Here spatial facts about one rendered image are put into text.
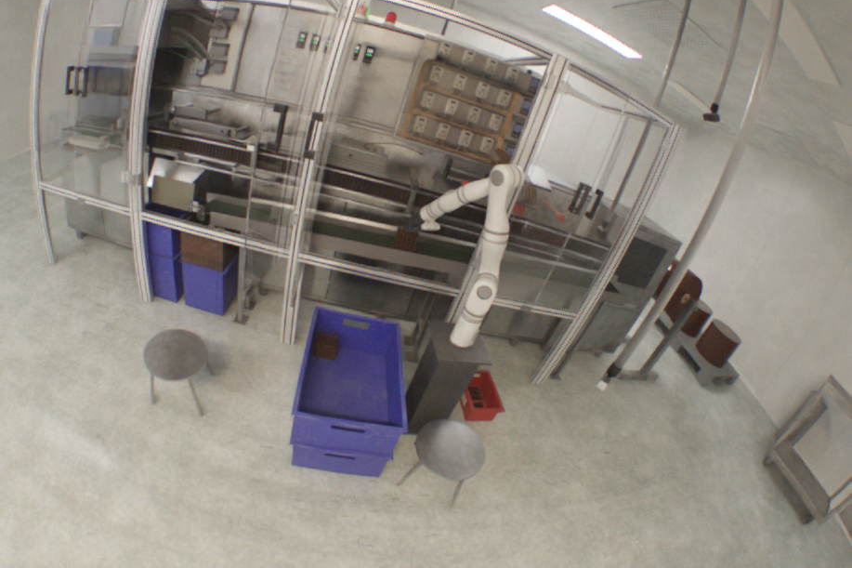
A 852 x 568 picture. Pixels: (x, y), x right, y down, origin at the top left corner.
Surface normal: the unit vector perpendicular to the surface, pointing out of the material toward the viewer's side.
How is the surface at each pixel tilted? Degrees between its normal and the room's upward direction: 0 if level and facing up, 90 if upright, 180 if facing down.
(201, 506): 0
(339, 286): 90
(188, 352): 0
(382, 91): 90
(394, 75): 90
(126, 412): 0
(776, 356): 90
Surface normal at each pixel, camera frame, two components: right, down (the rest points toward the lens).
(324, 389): 0.30, -0.86
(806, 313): -0.95, -0.23
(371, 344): 0.10, 0.47
